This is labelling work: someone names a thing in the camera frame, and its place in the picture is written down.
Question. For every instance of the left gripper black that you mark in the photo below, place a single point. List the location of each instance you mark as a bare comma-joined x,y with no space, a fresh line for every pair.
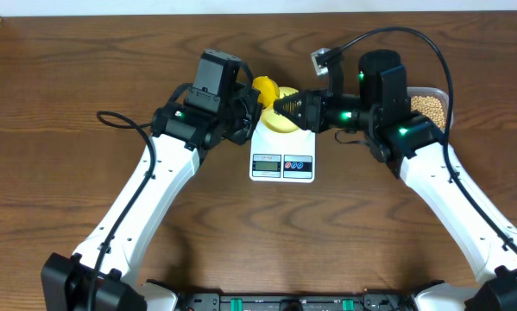
250,96

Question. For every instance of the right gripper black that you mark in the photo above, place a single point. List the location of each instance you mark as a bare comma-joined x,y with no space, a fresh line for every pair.
312,116

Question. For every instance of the yellow measuring scoop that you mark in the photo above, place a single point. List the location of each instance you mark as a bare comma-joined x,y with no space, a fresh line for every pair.
269,90

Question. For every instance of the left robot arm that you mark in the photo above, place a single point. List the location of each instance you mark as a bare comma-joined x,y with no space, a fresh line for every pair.
102,272

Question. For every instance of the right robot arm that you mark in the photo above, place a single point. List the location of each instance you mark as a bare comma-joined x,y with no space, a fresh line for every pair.
412,146

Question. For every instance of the yellow plastic bowl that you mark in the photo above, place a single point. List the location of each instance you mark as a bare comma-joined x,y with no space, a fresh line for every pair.
277,122

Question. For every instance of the white digital kitchen scale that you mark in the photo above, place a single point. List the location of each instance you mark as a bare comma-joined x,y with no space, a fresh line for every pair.
282,157

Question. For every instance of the soybeans in container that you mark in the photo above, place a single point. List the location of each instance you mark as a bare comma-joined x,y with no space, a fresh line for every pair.
430,107

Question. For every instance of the clear plastic bean container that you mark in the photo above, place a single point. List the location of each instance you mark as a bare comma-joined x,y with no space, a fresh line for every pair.
430,91

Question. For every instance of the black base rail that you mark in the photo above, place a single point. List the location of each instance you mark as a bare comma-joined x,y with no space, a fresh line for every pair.
372,301

